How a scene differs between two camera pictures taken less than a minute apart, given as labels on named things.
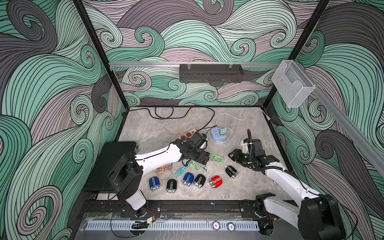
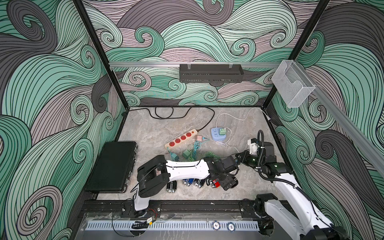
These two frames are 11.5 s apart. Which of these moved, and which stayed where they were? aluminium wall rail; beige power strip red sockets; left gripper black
Moved: left gripper black
Stayed: aluminium wall rail; beige power strip red sockets
